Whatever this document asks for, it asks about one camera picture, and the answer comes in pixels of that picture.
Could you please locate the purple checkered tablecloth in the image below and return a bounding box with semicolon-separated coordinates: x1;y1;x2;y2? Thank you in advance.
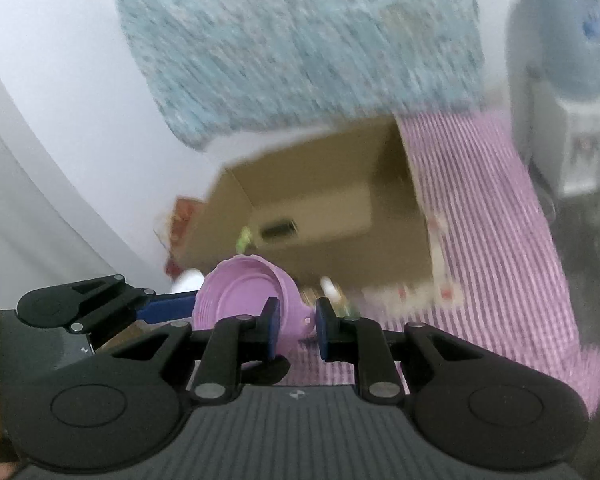
285;110;600;411

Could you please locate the teal floral cloth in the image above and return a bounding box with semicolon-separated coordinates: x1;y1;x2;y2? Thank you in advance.
105;0;501;151

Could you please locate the blue water jug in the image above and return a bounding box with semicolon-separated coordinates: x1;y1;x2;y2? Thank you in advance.
527;0;600;101

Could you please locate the pink folding cup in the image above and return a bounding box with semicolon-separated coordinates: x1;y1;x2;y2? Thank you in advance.
192;255;316;353

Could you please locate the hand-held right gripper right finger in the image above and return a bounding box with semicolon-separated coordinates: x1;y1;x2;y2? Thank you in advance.
314;298;487;404

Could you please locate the white water dispenser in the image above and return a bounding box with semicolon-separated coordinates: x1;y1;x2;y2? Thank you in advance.
510;65;600;198

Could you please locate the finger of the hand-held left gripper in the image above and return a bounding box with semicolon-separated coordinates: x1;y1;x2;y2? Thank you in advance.
65;275;197;333

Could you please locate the brown cardboard box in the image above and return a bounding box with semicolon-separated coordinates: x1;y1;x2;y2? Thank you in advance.
177;115;438;293

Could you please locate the green dropper bottle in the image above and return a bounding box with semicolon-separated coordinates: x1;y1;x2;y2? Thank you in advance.
320;276;358;318

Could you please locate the beige printed cloth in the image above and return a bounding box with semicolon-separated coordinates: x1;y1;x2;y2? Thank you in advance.
365;210;466;311

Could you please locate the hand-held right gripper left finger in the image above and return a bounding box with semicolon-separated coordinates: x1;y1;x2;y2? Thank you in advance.
107;298;282;404

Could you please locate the white bottle with green label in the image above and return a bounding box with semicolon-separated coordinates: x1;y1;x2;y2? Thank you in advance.
172;270;204;293

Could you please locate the black cylinder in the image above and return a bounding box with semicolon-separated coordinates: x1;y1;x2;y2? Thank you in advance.
260;217;299;242

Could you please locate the red gift bag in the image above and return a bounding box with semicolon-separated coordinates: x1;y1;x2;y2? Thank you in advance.
155;197;206;278

